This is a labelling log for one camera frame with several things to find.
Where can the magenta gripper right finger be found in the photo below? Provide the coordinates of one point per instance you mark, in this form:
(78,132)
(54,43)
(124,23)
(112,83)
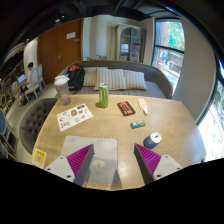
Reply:
(154,166)

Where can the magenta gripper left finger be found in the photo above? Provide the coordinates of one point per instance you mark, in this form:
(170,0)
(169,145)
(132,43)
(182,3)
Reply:
(73,167)

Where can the sky print mouse pad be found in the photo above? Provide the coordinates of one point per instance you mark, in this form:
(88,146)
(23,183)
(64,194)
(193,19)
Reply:
(104,165)

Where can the yellow QR code card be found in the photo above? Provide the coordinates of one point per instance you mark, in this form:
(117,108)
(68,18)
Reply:
(39,158)

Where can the small teal pack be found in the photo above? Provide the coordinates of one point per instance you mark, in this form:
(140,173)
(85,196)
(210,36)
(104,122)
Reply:
(138,124)

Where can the white sticker sheet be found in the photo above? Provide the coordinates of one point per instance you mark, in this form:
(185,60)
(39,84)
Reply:
(73,116)

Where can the white cream tube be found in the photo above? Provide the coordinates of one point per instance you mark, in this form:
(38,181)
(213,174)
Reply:
(143,105)

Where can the grey tufted chair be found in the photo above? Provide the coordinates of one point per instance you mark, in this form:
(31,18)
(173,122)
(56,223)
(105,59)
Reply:
(32,122)

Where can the grey sofa bench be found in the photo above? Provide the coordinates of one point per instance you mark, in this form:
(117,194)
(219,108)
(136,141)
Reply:
(157,84)

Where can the green drink can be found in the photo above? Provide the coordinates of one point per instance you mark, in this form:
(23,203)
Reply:
(103,95)

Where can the striped cushion right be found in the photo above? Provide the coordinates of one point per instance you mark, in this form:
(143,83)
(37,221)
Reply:
(134,80)

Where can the striped cushion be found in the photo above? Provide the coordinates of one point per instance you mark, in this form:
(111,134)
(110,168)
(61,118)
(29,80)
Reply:
(134,80)
(114,78)
(92,76)

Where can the striped cushion left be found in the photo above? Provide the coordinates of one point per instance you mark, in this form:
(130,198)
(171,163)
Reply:
(92,76)

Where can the white chair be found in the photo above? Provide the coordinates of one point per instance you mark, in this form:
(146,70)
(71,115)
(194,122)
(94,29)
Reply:
(36,81)

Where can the black backpack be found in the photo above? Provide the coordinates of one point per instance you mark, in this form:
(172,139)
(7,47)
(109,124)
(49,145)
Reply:
(76,75)

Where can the striped cushion middle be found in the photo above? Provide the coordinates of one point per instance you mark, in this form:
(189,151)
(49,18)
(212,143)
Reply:
(114,78)

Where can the seated person in white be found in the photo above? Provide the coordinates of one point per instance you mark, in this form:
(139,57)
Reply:
(30,68)

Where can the large window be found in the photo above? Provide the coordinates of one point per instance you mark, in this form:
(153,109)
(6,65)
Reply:
(169,48)

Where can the orange wooden door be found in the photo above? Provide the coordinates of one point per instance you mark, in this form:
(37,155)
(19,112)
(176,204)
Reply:
(59,47)

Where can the glass display cabinet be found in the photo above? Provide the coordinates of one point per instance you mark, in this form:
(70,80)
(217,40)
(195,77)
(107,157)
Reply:
(130,43)

